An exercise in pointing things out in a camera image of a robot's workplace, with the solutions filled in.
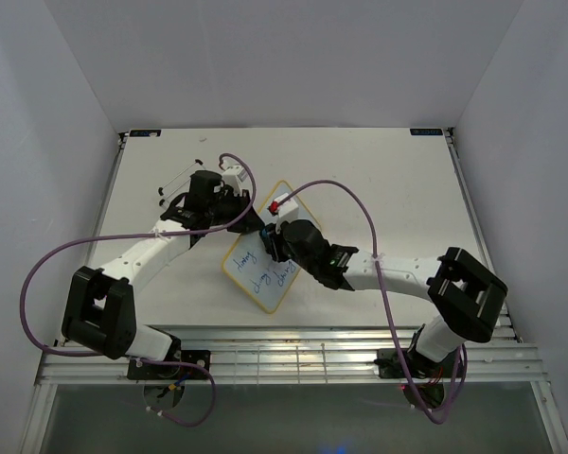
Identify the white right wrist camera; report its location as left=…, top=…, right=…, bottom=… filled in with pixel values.
left=268, top=193, right=299, bottom=234

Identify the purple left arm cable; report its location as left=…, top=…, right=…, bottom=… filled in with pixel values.
left=20, top=151, right=257, bottom=429

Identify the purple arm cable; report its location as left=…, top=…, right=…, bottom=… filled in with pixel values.
left=272, top=178, right=469, bottom=426
left=20, top=151, right=257, bottom=429

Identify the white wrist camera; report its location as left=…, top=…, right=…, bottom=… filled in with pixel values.
left=268, top=193, right=299, bottom=234
left=220, top=164, right=248, bottom=188

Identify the blue label right corner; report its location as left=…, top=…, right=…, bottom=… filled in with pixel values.
left=409, top=128, right=444, bottom=136

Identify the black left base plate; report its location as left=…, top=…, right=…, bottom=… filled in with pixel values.
left=126, top=350, right=211, bottom=382

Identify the yellow framed whiteboard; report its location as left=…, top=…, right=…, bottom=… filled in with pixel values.
left=222, top=179, right=322, bottom=315

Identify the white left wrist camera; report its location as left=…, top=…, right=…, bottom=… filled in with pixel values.
left=220, top=164, right=248, bottom=188

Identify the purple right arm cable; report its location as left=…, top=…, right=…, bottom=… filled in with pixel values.
left=272, top=178, right=469, bottom=426

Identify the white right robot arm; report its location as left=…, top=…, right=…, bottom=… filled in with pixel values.
left=259, top=219, right=508, bottom=376

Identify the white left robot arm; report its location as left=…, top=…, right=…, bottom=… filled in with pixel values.
left=62, top=166, right=264, bottom=378

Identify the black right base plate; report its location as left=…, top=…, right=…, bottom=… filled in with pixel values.
left=374, top=348, right=437, bottom=378

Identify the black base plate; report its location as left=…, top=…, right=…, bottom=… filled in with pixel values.
left=126, top=350, right=211, bottom=382
left=374, top=348, right=437, bottom=378

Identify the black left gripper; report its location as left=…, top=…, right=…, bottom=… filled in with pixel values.
left=207, top=191, right=266, bottom=235

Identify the aluminium rail frame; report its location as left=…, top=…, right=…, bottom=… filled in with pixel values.
left=23, top=128, right=568, bottom=453

